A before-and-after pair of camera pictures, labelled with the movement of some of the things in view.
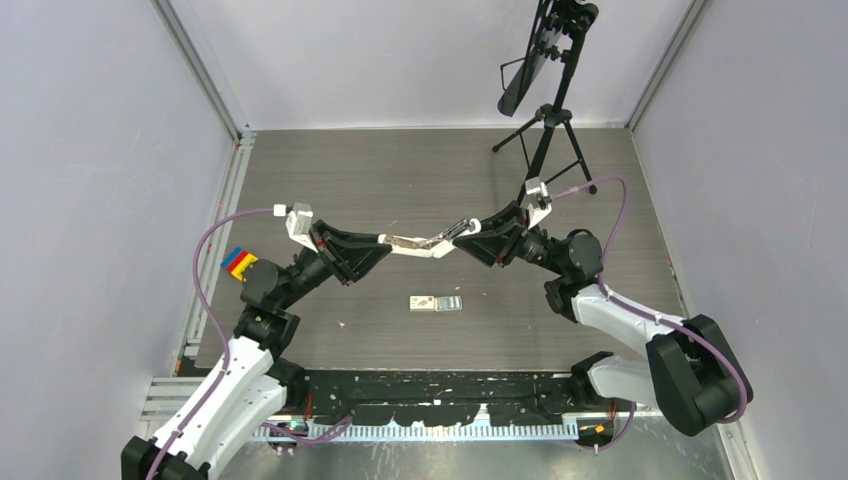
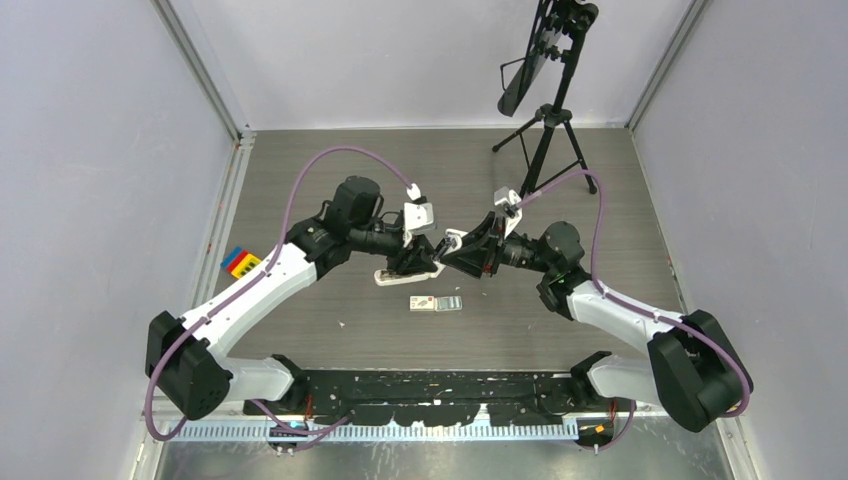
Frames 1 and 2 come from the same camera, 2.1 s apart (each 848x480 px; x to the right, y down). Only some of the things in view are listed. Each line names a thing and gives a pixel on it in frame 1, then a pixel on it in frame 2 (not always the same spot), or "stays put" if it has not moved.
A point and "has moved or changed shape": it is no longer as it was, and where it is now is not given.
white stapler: x=435 y=247 has moved or changed shape
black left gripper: x=347 y=259 → x=417 y=257
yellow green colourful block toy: x=237 y=261 stays put
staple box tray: x=448 y=303 stays put
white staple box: x=423 y=303 stays put
